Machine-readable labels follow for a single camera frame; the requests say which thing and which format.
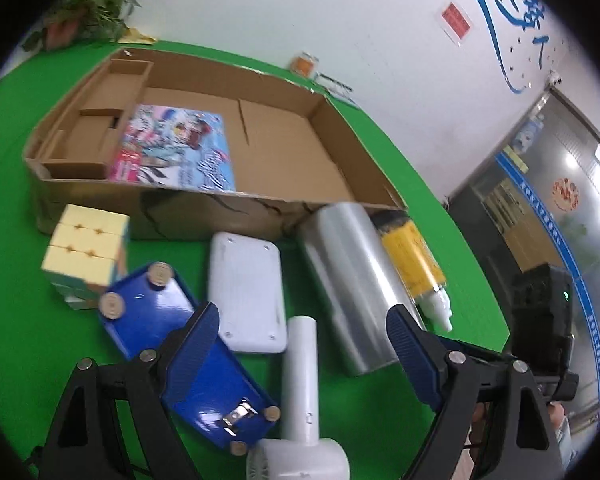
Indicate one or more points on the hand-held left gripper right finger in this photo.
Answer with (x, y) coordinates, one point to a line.
(415, 355)

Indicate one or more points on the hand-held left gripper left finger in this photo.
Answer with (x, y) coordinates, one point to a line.
(195, 355)

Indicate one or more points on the white plastic bottle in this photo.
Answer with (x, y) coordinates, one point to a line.
(437, 310)

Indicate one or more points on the blue stapler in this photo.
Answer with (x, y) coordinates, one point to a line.
(145, 305)

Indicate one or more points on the silver metal cylinder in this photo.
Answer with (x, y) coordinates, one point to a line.
(355, 285)

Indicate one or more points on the yellow label jar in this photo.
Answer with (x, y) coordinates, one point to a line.
(412, 255)

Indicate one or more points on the cardboard box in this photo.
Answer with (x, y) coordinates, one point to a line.
(280, 160)

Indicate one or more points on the person's right forearm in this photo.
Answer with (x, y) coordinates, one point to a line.
(566, 437)

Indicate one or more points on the white rectangular device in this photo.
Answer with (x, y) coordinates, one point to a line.
(245, 285)

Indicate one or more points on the white handheld fan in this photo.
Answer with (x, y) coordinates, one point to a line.
(300, 385)

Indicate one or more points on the glass door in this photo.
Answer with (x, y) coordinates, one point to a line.
(530, 200)

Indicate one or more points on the pastel puzzle cube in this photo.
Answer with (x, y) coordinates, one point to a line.
(85, 245)

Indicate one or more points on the colourful printed booklet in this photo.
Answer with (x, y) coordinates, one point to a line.
(180, 150)

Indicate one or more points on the green tablecloth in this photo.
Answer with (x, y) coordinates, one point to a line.
(10, 260)

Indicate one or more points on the small orange box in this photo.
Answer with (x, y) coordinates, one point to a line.
(305, 65)

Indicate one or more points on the yellow cloth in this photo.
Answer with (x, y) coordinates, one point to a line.
(137, 36)

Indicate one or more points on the potted green plant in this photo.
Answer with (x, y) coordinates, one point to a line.
(95, 5)

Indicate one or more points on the red wall notice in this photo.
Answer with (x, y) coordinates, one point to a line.
(455, 20)

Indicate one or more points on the blue wall decal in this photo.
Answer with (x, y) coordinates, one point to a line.
(485, 10)

